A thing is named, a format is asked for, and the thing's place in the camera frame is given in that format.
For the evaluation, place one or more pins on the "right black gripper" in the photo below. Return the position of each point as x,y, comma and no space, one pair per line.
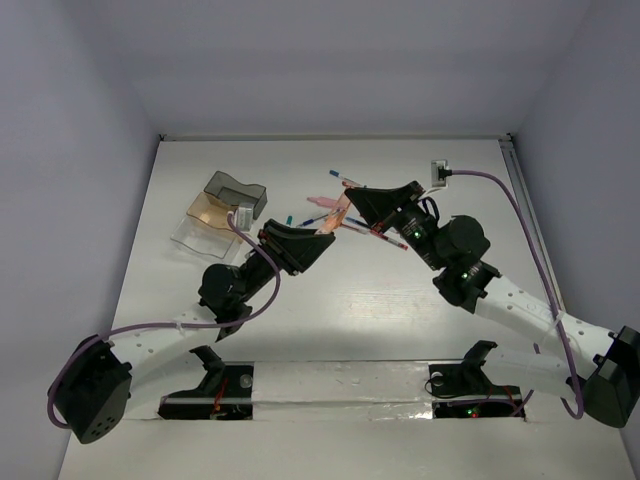
382,204

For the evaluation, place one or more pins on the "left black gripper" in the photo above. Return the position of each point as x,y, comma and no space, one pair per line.
301,246

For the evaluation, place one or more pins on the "orange highlighter marker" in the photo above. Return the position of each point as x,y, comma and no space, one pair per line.
335,216

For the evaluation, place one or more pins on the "pink highlighter marker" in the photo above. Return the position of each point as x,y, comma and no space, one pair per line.
323,202

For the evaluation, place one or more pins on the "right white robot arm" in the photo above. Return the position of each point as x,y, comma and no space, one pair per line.
596,366

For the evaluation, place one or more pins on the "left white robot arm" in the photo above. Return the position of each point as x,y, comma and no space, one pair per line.
90,394

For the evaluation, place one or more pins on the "long red pen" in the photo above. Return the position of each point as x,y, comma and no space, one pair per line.
389,240

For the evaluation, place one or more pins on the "blue gel pen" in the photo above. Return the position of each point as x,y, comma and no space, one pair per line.
358,222

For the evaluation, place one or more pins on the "blue ballpoint pen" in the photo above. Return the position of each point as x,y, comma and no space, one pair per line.
312,221

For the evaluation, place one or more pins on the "blue capped white pen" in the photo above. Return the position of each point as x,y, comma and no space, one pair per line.
345,180

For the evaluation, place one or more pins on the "clear plastic container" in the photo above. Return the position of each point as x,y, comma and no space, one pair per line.
202,240

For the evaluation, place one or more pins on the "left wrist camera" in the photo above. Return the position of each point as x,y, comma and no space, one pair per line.
242,217

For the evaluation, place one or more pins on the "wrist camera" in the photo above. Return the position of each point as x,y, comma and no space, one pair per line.
440,172
242,217

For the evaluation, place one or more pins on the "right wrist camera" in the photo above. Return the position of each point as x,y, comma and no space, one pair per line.
440,172

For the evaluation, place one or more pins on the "aluminium side rail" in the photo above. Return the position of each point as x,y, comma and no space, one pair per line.
522,196

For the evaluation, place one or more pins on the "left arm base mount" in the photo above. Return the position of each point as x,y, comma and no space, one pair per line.
224,393

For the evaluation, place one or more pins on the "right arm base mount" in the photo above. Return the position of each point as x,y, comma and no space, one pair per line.
461,390

